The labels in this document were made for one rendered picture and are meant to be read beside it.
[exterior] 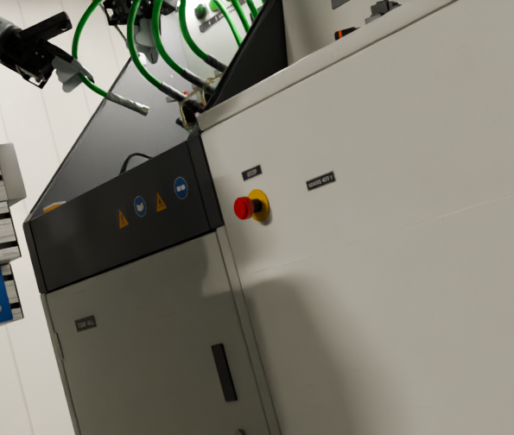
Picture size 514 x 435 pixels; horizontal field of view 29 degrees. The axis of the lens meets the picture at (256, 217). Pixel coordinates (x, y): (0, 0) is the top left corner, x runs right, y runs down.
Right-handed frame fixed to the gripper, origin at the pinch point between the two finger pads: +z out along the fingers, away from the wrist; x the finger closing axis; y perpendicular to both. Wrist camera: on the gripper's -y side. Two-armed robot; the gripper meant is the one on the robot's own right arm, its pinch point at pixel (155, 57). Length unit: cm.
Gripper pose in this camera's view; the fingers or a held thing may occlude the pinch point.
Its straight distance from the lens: 211.9
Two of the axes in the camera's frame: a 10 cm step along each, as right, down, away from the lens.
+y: -7.5, 1.5, -6.4
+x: 6.1, -2.2, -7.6
